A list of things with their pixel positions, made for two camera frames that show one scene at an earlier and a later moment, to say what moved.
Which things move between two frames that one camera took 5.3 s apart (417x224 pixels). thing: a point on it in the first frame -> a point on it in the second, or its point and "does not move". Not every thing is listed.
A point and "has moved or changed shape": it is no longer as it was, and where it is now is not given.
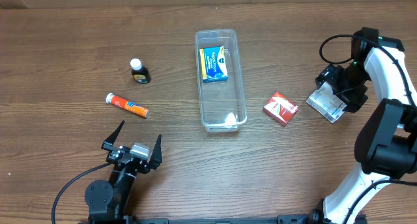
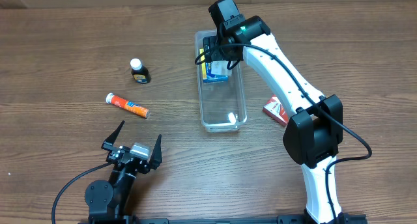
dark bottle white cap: [141, 73] does not move
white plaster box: [326, 103] has moved or changed shape
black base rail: [288, 219] does not move
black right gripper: [357, 98] -> [212, 51]
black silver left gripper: [109, 146] does not move
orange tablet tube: [128, 105] does not move
